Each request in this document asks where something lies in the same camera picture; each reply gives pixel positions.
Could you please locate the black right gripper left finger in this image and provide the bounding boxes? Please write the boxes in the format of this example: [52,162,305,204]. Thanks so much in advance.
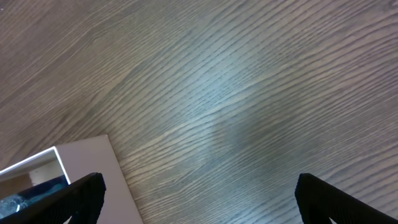
[1,172,106,224]

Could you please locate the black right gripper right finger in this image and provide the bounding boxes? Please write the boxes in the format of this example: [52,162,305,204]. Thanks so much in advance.
[295,173,397,224]

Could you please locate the white cardboard box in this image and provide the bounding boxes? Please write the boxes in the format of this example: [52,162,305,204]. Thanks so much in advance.
[1,135,143,224]

